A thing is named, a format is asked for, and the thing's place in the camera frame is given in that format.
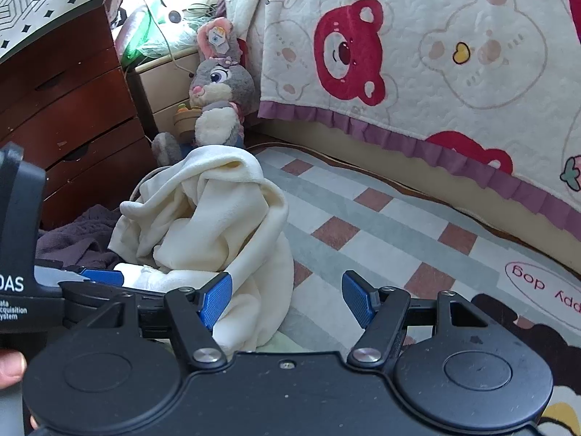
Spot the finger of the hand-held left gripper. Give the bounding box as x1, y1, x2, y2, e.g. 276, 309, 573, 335
59, 268, 137, 303

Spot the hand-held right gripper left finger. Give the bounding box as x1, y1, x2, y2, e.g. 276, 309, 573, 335
93, 271, 233, 370

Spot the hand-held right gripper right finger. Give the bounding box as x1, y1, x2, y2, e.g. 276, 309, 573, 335
341, 271, 491, 370

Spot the cream fleece garment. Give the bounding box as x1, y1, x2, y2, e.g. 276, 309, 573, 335
108, 144, 296, 355

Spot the person's left hand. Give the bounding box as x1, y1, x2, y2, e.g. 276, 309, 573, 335
0, 350, 29, 390

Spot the dark purple cloth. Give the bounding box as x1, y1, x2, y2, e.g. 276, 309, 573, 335
35, 204, 125, 274

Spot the checkered rug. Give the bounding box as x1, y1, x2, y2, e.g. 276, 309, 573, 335
213, 143, 581, 436

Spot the brown wooden dresser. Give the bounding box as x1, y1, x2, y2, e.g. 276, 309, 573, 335
0, 7, 157, 230

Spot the beige nightstand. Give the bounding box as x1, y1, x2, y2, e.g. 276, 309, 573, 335
134, 45, 205, 146

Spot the grey plush rabbit toy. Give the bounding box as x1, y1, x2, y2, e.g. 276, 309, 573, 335
151, 17, 259, 166

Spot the black white patterned cloth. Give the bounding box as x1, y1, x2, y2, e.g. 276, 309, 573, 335
0, 0, 137, 64

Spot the green plastic bag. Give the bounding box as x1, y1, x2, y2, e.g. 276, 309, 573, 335
115, 0, 200, 64

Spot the bear print quilt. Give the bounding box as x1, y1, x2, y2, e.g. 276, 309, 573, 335
224, 0, 581, 255

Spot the white cable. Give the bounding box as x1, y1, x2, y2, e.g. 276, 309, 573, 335
145, 0, 194, 74

